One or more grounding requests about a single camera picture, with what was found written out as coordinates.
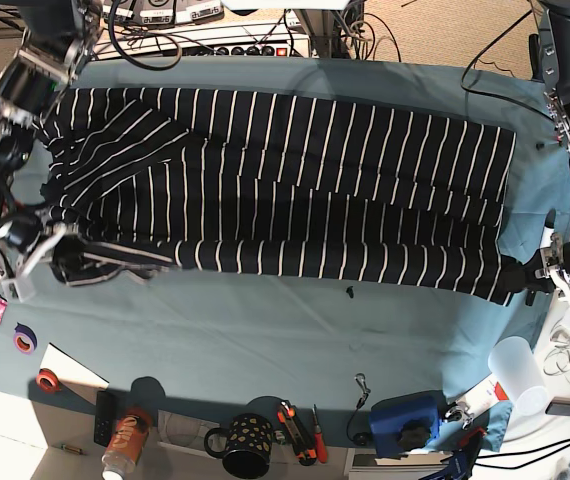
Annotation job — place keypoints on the white power strip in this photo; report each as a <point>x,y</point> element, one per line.
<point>270,38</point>

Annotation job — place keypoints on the white red card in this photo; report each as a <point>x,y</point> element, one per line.
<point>482,397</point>

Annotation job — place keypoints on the teal table cloth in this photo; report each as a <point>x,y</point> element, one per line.
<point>213,345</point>

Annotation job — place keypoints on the white black marker pen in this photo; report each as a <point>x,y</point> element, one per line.
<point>548,230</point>

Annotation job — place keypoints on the black mug with yellow leaves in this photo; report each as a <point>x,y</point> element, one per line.
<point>244,447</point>

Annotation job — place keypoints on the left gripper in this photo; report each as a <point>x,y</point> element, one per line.
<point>551,266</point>

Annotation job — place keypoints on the translucent plastic cup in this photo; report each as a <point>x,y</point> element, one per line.
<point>516,370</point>

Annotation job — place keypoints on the white paper sheet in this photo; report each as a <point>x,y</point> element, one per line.
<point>72,374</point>

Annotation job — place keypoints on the orange tape roll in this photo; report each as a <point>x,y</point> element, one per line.
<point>47,381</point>

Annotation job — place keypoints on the red handled screwdriver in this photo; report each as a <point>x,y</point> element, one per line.
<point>320,447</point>

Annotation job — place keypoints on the black remote control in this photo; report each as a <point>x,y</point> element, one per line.
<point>104,418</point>

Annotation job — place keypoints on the orange black utility knife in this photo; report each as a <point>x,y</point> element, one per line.
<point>300,439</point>

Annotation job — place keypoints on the purple tape roll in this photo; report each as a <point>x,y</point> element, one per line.
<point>24,339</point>

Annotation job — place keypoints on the blue clamp device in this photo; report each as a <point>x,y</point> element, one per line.
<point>404,425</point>

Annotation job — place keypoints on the grey flat adapter box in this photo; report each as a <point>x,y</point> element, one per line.
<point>558,407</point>

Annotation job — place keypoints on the navy white striped t-shirt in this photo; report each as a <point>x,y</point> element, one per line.
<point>271,184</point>

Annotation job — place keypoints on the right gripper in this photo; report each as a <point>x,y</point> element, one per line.
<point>34,239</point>

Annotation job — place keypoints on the orange drink bottle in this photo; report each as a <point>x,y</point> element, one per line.
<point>126,445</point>

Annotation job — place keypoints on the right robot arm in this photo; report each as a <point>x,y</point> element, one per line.
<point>58,40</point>

